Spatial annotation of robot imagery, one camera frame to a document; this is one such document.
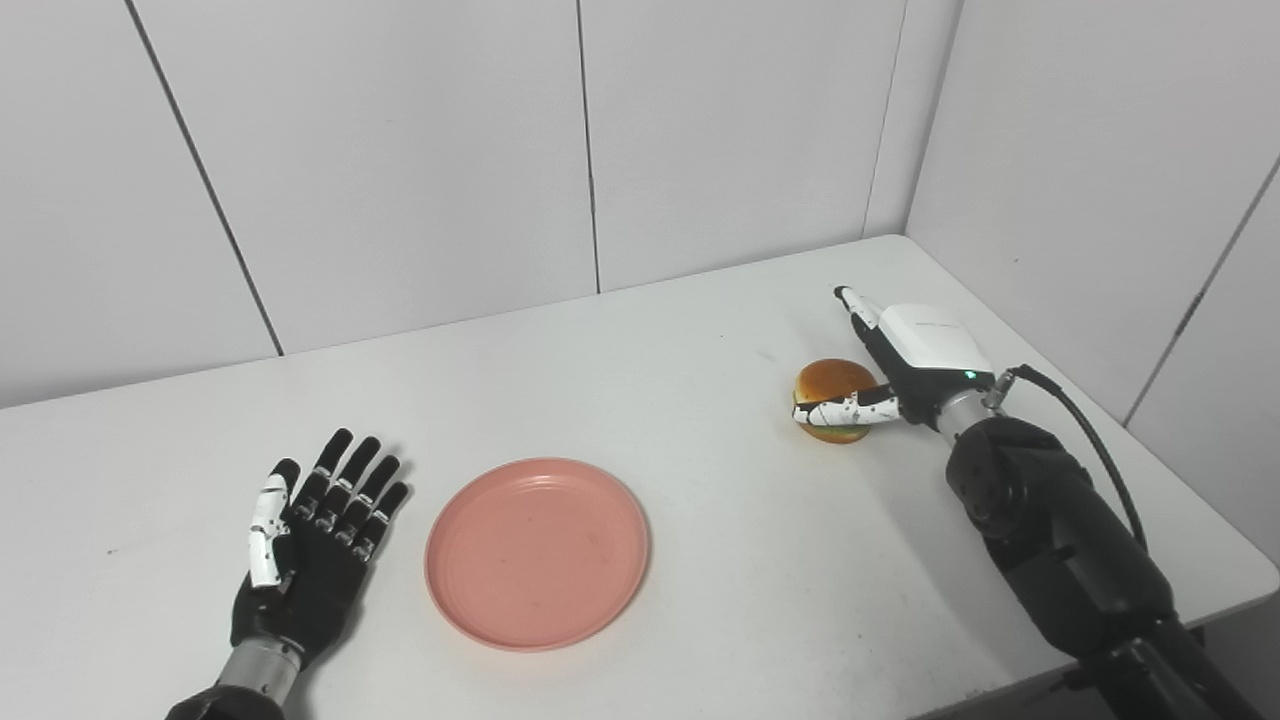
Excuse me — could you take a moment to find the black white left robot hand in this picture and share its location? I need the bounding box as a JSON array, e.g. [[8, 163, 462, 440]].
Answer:
[[230, 428, 411, 669]]

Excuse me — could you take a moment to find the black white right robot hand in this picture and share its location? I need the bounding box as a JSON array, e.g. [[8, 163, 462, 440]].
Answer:
[[793, 285, 998, 431]]

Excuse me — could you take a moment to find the toy hamburger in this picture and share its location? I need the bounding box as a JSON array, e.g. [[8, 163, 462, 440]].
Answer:
[[792, 359, 886, 444]]

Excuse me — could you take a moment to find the pink round plate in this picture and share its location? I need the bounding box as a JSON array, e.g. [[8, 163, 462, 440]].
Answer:
[[424, 458, 652, 653]]

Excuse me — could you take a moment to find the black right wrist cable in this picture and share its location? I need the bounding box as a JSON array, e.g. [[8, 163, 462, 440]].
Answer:
[[985, 364, 1149, 553]]

